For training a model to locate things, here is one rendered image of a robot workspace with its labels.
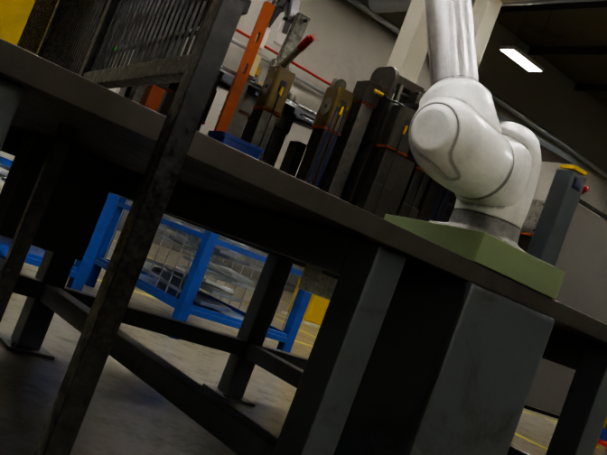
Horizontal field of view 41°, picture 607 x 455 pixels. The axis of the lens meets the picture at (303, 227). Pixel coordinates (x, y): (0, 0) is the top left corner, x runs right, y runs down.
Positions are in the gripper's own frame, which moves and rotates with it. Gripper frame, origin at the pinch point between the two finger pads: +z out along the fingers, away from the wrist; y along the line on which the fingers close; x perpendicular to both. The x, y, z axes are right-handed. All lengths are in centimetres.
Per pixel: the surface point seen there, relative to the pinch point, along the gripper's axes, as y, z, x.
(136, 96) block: -1.0, 30.3, 30.2
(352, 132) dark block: -24.7, 17.7, -22.6
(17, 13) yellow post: 43, 17, 61
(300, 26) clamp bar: -17.0, -3.4, 0.1
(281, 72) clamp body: -20.1, 11.0, 1.7
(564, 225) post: -37, 17, -96
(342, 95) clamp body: -23.1, 9.4, -16.4
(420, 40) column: 623, -262, -431
